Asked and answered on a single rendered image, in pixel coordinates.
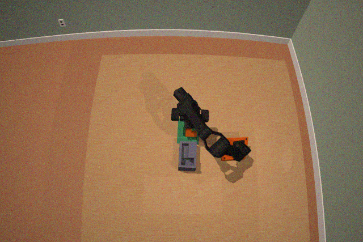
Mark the orange l-shaped part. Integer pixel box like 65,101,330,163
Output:
185,129,197,137

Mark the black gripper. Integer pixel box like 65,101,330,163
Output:
171,108,209,122

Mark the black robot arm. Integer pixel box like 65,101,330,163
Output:
173,87,251,162

